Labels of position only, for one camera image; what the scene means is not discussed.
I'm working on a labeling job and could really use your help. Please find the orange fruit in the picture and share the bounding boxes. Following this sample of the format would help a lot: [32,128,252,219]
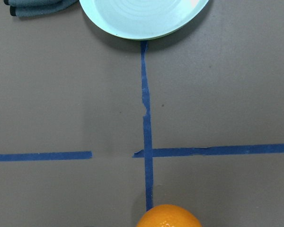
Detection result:
[136,204,202,227]

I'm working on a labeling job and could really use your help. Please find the green plate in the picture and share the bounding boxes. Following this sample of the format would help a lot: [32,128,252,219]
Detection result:
[80,0,208,41]

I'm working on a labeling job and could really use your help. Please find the grey folded cloth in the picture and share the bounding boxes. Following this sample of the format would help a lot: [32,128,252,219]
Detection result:
[3,0,78,17]

